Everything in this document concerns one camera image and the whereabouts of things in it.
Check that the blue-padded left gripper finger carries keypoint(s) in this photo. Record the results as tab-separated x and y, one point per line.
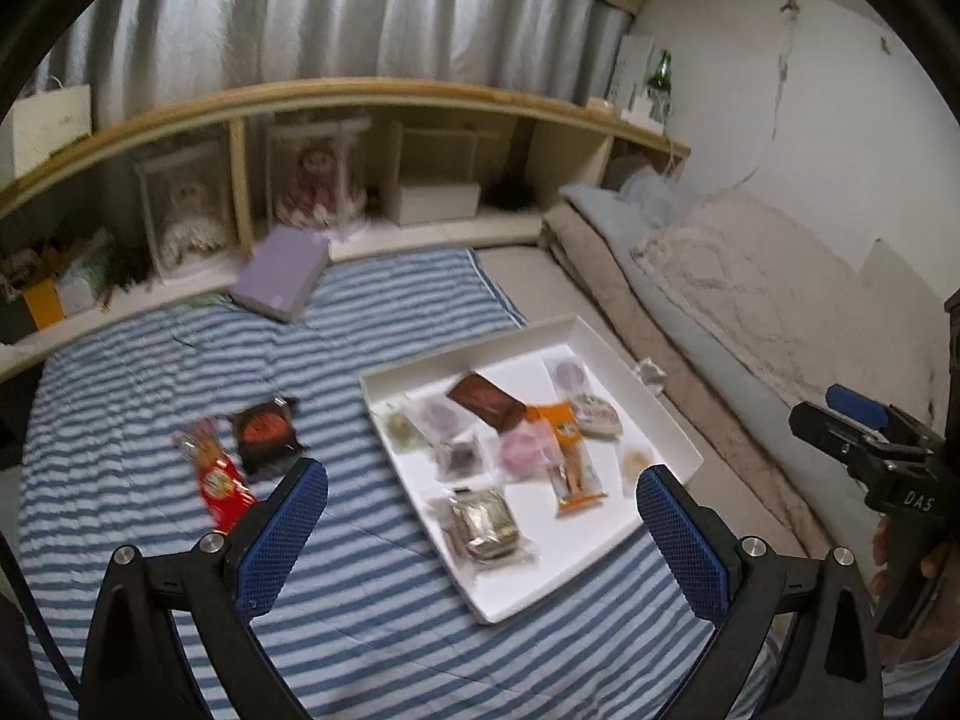
270	537

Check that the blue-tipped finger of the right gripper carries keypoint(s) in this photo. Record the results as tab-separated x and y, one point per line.
827	431

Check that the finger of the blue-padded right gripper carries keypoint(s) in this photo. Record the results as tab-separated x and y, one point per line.
699	549

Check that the orange snack bag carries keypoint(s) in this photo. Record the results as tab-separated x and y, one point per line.
574	479

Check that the small green candy packet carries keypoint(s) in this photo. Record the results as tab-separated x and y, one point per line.
401	434

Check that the clear gold cookie packet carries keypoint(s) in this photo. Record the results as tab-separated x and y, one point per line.
479	527

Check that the brown chocolate snack packet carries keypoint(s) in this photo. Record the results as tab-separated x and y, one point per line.
488	402

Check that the white pink snack packet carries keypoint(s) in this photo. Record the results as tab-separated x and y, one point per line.
568	376

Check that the person's right hand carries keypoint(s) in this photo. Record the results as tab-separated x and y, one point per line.
915	590

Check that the red snack stick packet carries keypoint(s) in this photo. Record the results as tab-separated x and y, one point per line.
221	487

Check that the black red snack packet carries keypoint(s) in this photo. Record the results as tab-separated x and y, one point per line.
266	438

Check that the striped blue white bedsheet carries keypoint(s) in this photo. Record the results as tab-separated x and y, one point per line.
369	624

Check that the beige folded blanket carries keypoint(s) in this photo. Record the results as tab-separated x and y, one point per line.
749	313

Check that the white tray box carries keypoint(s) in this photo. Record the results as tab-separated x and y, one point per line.
626	428

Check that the purple box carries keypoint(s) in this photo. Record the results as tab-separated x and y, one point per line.
282	272

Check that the white tissue box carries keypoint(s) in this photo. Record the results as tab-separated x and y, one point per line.
81	285

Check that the orange and black box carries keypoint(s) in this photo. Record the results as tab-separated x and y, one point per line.
30	307

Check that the wooden headboard shelf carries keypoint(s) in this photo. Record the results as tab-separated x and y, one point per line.
379	165

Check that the small white box on shelf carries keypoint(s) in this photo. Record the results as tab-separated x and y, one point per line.
435	203

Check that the green glass bottle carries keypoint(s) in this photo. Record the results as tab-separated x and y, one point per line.
659	89

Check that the silver curtain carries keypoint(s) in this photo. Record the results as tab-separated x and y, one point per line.
138	54

